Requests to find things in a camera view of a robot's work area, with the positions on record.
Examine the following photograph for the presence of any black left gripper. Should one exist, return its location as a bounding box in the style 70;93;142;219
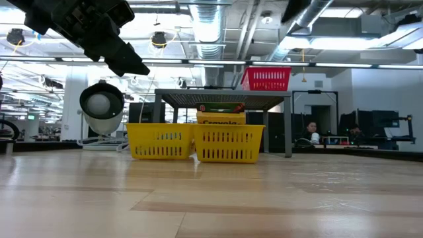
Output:
51;0;151;78

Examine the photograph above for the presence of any yellow plastic basket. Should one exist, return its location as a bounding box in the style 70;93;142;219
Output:
193;124;266;164
125;122;196;161

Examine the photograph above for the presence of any red plastic basket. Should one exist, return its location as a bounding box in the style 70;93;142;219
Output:
240;67;293;92

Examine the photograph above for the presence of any large Crayola crayon box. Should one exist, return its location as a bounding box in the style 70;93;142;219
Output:
195;101;247;126

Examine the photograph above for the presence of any black ceiling device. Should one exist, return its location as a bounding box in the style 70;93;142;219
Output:
151;31;168;49
6;28;26;46

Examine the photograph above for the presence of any white cylindrical spot lamp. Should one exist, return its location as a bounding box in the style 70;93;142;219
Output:
79;81;126;136

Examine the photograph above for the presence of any black background cabinet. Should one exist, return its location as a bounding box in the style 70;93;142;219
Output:
128;102;166;124

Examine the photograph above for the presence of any long ceiling light strip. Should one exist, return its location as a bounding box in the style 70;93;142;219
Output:
0;56;423;70

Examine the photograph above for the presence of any grey perforated metal shelf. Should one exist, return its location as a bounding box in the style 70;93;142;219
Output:
153;88;293;159

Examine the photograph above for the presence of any black robot workstation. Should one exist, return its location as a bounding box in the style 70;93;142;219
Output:
338;110;416;151

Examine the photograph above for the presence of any white lamp cable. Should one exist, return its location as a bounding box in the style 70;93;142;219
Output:
76;132;130;152

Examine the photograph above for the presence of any black frame stand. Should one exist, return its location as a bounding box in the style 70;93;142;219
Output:
291;89;340;139

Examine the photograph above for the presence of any silver ventilation duct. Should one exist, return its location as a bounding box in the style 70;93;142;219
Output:
190;0;226;87

